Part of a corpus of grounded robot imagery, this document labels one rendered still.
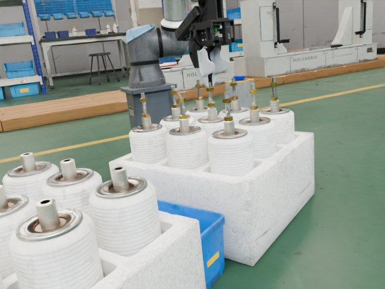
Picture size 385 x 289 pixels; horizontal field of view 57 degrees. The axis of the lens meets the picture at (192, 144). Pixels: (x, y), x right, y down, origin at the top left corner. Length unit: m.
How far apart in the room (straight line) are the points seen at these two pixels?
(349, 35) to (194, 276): 4.03
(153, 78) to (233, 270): 0.87
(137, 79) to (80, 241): 1.05
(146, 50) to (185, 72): 1.66
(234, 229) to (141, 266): 0.31
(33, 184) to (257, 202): 0.42
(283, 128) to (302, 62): 2.86
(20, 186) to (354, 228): 0.71
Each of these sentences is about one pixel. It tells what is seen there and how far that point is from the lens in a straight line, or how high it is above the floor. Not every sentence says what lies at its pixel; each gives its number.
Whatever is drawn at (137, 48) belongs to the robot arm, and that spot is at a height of 0.45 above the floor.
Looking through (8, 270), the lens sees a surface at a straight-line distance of 0.55.
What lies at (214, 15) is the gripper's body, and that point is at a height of 0.50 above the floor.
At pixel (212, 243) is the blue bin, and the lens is 0.68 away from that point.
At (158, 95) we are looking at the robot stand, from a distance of 1.41.
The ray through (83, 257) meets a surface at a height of 0.22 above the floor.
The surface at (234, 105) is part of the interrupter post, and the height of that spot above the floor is 0.27.
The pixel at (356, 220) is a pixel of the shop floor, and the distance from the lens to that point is 0.95.
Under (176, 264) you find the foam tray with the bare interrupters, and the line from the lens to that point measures 0.54.
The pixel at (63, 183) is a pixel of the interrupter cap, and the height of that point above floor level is 0.25.
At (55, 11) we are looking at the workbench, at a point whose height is 1.23.
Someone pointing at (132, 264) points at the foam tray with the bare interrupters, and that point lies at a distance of 0.48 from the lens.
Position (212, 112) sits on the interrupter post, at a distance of 0.90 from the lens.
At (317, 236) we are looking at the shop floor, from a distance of 0.87.
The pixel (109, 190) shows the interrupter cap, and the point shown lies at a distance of 0.53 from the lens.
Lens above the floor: 0.44
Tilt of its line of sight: 15 degrees down
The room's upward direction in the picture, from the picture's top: 6 degrees counter-clockwise
